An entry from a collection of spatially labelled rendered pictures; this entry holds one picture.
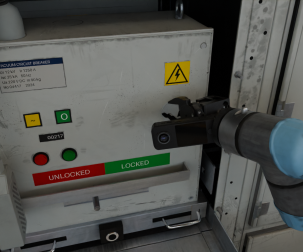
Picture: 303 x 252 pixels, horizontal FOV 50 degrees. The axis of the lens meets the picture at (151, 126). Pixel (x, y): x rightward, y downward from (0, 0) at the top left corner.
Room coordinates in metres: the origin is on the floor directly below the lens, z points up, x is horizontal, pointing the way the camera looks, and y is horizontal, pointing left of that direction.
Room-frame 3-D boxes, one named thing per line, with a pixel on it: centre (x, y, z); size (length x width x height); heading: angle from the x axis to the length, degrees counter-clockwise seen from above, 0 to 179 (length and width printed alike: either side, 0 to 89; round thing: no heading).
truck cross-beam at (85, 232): (0.62, 0.11, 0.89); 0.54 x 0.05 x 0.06; 105
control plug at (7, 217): (0.48, 0.29, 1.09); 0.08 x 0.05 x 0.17; 15
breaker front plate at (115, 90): (0.60, 0.11, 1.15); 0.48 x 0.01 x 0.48; 105
